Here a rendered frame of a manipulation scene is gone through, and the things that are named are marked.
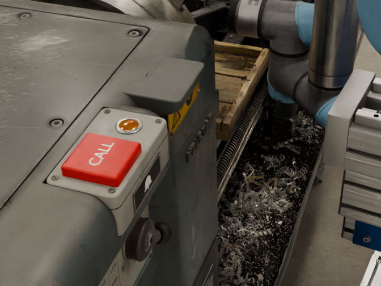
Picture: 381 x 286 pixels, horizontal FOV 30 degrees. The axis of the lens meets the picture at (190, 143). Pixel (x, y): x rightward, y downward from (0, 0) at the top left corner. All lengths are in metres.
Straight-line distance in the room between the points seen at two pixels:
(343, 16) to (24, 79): 0.54
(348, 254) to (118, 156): 1.75
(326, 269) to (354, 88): 1.31
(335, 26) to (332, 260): 1.30
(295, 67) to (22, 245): 0.79
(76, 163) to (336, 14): 0.59
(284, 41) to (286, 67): 0.05
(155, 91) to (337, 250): 1.65
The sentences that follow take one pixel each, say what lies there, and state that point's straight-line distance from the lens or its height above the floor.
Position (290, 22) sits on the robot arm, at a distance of 1.28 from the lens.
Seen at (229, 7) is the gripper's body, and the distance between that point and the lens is 1.31.
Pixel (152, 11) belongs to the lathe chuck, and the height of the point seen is 1.20.
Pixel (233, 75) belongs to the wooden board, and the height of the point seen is 0.88.
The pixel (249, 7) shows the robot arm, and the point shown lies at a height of 1.11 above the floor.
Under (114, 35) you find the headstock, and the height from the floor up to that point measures 1.25.
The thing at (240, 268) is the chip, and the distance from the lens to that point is 1.50.
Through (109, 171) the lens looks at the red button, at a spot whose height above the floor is 1.27.
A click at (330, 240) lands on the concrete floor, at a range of 2.41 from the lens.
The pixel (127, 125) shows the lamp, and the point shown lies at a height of 1.26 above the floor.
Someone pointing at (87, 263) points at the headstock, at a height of 1.23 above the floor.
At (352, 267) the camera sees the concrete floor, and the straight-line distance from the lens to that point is 2.34.
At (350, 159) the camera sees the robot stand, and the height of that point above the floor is 1.05.
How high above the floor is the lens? 1.69
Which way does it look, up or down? 37 degrees down
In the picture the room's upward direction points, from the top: 2 degrees counter-clockwise
